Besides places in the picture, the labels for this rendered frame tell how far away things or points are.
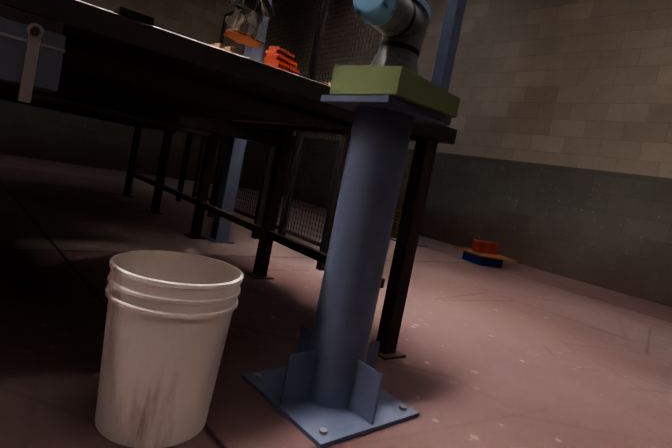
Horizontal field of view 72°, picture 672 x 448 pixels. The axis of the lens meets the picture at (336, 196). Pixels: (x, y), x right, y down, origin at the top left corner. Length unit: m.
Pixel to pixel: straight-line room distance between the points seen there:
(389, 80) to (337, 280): 0.55
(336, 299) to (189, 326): 0.44
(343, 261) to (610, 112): 5.03
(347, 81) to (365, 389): 0.84
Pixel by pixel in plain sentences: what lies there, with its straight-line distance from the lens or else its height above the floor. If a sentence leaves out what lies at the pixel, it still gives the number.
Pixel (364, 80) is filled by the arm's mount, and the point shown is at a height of 0.91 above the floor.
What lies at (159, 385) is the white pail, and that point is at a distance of 1.12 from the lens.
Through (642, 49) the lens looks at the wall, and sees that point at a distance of 6.18.
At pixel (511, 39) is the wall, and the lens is 6.89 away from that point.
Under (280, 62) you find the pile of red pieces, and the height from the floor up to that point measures 1.16.
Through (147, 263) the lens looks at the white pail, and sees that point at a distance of 1.29.
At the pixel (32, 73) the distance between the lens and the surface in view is 1.17.
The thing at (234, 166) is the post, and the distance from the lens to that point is 3.50.
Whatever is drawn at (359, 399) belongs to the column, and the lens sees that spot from 1.41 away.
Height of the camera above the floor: 0.65
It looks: 3 degrees down
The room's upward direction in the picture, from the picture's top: 11 degrees clockwise
